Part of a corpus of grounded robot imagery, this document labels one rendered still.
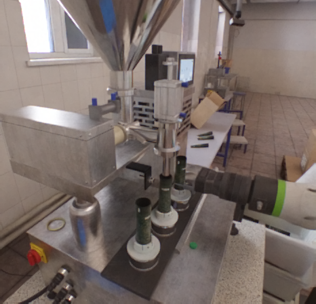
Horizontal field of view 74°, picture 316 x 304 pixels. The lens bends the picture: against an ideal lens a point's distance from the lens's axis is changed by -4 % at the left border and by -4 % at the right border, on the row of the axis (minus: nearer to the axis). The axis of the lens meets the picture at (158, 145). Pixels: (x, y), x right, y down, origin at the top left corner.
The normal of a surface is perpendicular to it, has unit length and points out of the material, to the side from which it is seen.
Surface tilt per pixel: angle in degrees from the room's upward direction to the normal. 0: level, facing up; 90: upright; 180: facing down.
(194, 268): 0
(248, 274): 0
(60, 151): 90
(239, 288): 0
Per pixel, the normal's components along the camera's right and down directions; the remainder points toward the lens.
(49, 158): -0.43, 0.35
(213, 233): 0.02, -0.92
